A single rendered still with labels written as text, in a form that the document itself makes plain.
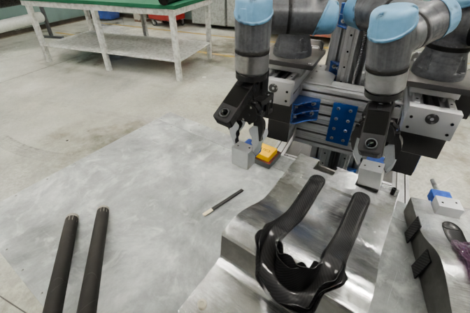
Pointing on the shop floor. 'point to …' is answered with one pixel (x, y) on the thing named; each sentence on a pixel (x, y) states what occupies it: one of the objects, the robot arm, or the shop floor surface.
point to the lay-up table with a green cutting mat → (129, 44)
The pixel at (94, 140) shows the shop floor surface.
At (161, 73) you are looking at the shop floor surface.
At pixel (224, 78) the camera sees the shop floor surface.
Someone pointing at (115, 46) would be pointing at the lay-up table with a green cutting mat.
